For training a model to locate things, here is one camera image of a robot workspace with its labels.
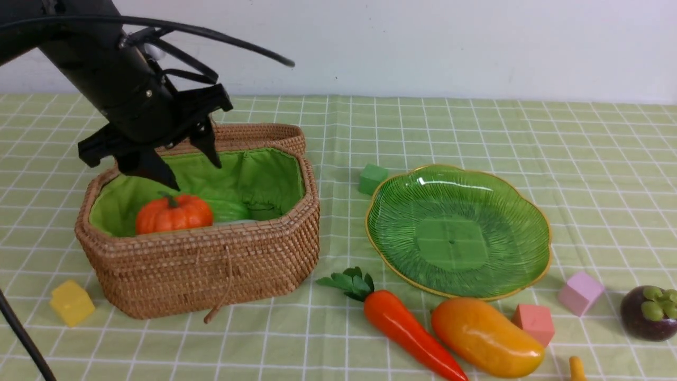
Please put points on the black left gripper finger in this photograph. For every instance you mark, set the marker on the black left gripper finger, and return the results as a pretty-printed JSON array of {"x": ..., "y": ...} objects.
[
  {"x": 149, "y": 165},
  {"x": 202, "y": 138}
]

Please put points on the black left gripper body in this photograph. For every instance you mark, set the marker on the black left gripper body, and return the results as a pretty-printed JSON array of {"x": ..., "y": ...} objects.
[{"x": 161, "y": 119}]

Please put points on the orange toy pumpkin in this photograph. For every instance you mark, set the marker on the orange toy pumpkin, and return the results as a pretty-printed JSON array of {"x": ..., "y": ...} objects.
[{"x": 173, "y": 213}]

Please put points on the orange toy carrot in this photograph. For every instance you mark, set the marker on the orange toy carrot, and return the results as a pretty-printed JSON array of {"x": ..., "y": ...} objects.
[{"x": 393, "y": 319}]

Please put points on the orange yellow toy mango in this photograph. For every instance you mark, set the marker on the orange yellow toy mango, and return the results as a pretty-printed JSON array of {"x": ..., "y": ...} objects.
[{"x": 483, "y": 337}]

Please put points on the yellow toy banana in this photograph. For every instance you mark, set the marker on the yellow toy banana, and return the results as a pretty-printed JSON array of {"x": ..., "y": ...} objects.
[{"x": 576, "y": 369}]

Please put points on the purple toy mangosteen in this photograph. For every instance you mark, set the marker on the purple toy mangosteen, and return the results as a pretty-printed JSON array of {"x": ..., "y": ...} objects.
[{"x": 648, "y": 312}]

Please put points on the white toy radish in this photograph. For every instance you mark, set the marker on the white toy radish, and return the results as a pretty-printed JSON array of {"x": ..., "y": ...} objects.
[{"x": 234, "y": 222}]

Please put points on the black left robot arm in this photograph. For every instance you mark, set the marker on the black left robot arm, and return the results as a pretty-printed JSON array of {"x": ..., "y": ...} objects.
[{"x": 151, "y": 93}]

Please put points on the wicker basket lid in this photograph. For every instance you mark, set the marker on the wicker basket lid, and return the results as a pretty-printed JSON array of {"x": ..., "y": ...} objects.
[{"x": 252, "y": 136}]

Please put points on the woven wicker basket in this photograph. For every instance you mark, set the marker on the woven wicker basket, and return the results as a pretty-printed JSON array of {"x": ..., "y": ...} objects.
[{"x": 167, "y": 273}]

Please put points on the yellow cube block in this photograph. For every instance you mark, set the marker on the yellow cube block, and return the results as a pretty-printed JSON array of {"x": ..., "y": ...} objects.
[{"x": 71, "y": 303}]

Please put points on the green cube block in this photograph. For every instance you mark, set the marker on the green cube block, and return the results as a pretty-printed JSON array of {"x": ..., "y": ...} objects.
[{"x": 371, "y": 177}]

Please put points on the green glass leaf plate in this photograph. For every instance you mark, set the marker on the green glass leaf plate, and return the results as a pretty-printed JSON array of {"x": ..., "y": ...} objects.
[{"x": 459, "y": 233}]

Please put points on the salmon red cube block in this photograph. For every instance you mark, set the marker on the salmon red cube block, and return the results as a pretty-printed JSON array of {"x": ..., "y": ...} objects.
[{"x": 535, "y": 320}]

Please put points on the pink cube block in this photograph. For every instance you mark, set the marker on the pink cube block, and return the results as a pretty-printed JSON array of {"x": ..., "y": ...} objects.
[{"x": 580, "y": 292}]

